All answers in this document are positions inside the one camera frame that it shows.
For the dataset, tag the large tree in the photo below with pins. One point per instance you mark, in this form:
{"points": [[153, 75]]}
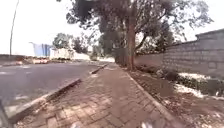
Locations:
{"points": [[130, 46]]}

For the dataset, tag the red brick path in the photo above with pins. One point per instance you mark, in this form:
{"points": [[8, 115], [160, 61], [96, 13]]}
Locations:
{"points": [[110, 100]]}

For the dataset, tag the white building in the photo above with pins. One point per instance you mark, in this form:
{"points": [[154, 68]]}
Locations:
{"points": [[61, 54]]}

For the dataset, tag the stone path edging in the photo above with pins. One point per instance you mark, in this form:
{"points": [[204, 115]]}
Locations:
{"points": [[150, 100]]}

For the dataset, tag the distant trees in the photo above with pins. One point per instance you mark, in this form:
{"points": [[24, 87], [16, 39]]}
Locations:
{"points": [[63, 41]]}

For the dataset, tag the stone kerb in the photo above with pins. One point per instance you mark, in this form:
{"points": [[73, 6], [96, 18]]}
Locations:
{"points": [[50, 95]]}

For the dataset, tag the robot's own part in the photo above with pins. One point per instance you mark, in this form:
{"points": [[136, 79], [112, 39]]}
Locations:
{"points": [[145, 125]]}

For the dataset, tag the blue building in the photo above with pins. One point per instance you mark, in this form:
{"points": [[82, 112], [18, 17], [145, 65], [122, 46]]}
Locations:
{"points": [[41, 50]]}

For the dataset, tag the grey paved road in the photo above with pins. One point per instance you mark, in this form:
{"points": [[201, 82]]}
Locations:
{"points": [[36, 80]]}

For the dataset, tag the dirt verge with leaves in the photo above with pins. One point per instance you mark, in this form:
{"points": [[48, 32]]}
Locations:
{"points": [[186, 103]]}

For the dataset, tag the bushes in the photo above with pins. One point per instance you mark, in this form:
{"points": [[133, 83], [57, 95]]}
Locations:
{"points": [[196, 81]]}

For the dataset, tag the curved pole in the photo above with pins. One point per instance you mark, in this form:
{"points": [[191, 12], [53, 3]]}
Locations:
{"points": [[12, 30]]}

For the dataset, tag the grey block wall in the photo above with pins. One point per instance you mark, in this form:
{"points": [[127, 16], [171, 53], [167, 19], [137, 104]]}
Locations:
{"points": [[196, 55]]}

